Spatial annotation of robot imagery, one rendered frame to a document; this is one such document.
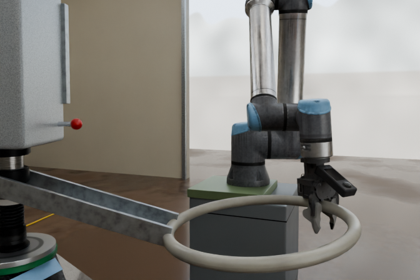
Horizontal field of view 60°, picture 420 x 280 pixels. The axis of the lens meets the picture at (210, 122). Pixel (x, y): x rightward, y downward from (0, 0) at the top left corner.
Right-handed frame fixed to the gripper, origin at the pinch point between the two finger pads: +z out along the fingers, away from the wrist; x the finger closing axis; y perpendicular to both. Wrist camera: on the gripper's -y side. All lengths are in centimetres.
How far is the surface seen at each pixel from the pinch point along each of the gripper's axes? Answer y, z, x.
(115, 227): 12, -8, 56
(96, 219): 15, -11, 60
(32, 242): 34, -2, 74
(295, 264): -23.1, -5.2, 30.7
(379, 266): 108, 89, -158
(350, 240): -23.0, -6.5, 15.9
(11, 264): 23, -2, 79
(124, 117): 547, -35, -85
